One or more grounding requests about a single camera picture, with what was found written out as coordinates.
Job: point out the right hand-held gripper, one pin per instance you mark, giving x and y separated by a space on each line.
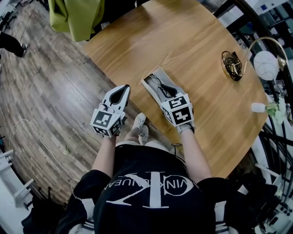
180 112

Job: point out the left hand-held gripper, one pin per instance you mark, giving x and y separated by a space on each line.
104 121

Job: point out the person's right forearm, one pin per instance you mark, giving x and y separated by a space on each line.
195 155

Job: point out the person's left forearm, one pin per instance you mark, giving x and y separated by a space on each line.
105 155

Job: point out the person's left shoe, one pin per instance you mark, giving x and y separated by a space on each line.
139 120

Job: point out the person's shoe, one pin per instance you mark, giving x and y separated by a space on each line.
143 134
139 120

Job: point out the white wristband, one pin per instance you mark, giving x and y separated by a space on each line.
184 128

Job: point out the person's left leg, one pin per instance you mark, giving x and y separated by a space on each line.
132 135

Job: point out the person's right shoe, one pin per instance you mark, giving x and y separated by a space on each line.
143 134

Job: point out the person's white shorts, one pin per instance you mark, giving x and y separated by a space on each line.
158 145

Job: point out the green plant scrap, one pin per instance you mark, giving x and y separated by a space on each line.
66 149

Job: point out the white vase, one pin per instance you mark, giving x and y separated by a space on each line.
258 107

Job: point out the green cloth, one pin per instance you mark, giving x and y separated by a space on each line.
75 16

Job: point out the gold lamp with white globe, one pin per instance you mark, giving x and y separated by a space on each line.
265 65

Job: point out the white and green flowers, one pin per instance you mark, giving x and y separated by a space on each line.
275 112

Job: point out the wooden curved table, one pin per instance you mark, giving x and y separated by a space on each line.
277 139

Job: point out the person's black printed t-shirt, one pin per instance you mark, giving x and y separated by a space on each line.
148 214

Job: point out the black chair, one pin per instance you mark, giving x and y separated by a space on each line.
43 210

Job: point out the black bag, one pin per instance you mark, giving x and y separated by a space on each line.
254 201

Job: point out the white device with black knobs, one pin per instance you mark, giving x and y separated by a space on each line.
281 212

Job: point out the white metal frame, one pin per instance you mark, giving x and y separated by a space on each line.
13 180

